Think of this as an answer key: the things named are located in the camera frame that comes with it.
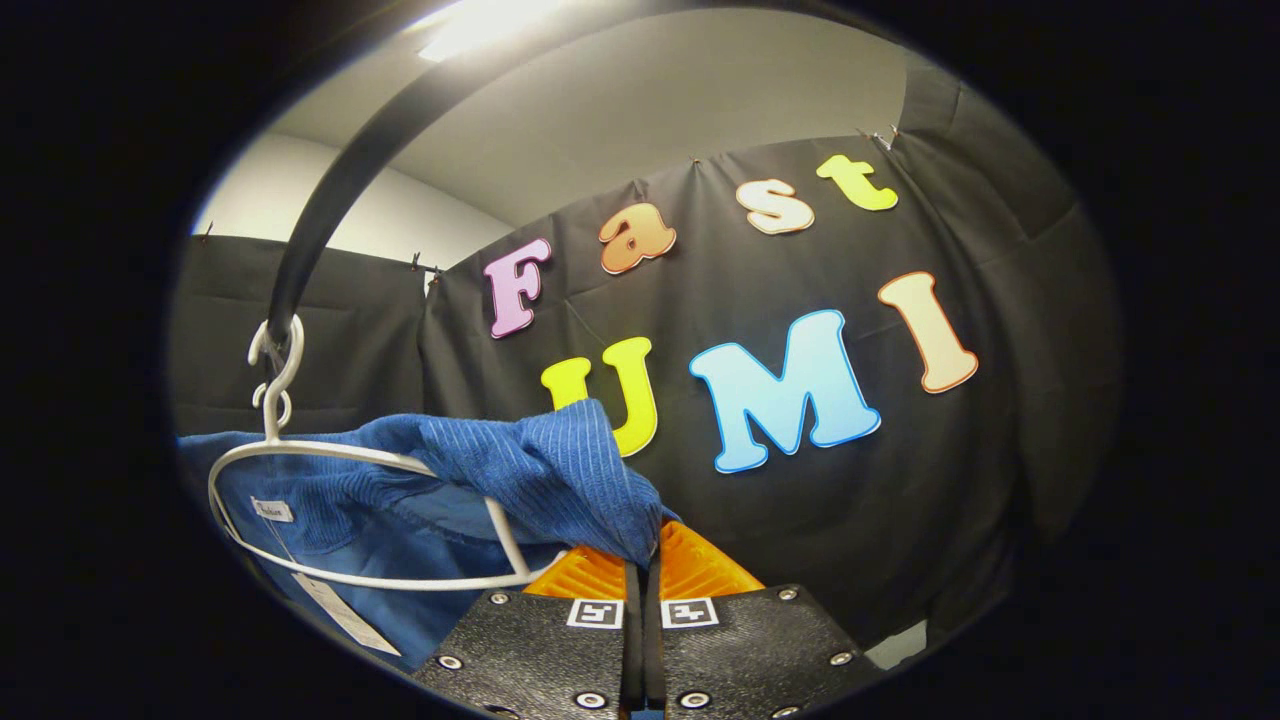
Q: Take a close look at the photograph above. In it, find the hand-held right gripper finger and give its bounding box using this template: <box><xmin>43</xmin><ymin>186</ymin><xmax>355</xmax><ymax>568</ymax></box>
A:
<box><xmin>412</xmin><ymin>545</ymin><xmax>643</xmax><ymax>720</ymax></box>
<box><xmin>643</xmin><ymin>520</ymin><xmax>886</xmax><ymax>720</ymax></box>

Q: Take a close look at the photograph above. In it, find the blue corduroy jacket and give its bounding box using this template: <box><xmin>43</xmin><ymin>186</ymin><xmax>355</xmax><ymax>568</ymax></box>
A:
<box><xmin>178</xmin><ymin>398</ymin><xmax>681</xmax><ymax>673</ymax></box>

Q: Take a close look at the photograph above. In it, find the white clothes hanger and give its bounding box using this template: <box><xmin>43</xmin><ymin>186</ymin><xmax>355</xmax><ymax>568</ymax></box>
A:
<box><xmin>207</xmin><ymin>315</ymin><xmax>566</xmax><ymax>591</ymax></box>

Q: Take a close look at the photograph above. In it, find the black metal clothes rack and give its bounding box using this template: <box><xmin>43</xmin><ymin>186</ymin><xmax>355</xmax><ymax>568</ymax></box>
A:
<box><xmin>265</xmin><ymin>0</ymin><xmax>871</xmax><ymax>346</ymax></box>

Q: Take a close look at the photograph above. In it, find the grey paper hang tag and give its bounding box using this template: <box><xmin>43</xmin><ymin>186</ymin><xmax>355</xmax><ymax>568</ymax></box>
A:
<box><xmin>292</xmin><ymin>572</ymin><xmax>403</xmax><ymax>658</ymax></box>

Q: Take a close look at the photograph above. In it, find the ceiling light panel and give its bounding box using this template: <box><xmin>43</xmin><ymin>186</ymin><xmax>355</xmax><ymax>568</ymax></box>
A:
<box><xmin>415</xmin><ymin>0</ymin><xmax>561</xmax><ymax>63</ymax></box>

